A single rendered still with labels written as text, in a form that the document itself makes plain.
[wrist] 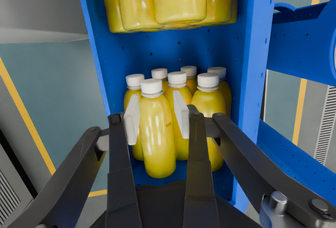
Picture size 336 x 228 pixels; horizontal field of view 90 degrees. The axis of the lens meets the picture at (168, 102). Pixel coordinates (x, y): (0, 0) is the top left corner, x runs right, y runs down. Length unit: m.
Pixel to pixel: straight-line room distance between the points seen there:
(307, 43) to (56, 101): 1.64
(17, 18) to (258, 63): 0.62
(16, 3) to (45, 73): 1.02
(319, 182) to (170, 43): 0.86
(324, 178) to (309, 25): 0.68
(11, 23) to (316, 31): 0.79
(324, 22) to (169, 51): 0.39
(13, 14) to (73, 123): 1.21
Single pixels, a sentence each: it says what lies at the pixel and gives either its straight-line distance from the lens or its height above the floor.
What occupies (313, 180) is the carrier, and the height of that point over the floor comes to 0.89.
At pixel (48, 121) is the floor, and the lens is 1.81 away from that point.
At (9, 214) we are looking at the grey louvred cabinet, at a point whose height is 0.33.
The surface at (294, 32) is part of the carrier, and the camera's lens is 0.66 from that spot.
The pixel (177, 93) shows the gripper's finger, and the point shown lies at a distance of 0.20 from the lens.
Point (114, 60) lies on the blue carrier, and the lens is 0.37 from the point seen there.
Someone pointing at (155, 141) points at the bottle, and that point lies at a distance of 0.32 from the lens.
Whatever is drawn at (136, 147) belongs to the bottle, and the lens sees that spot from 0.40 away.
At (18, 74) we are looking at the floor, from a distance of 1.77.
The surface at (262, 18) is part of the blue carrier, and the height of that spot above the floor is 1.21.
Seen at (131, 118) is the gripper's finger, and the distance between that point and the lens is 0.16.
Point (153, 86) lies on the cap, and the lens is 0.29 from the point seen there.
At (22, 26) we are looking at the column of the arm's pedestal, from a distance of 0.67.
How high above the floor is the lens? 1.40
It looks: 69 degrees down
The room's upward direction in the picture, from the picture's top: 166 degrees clockwise
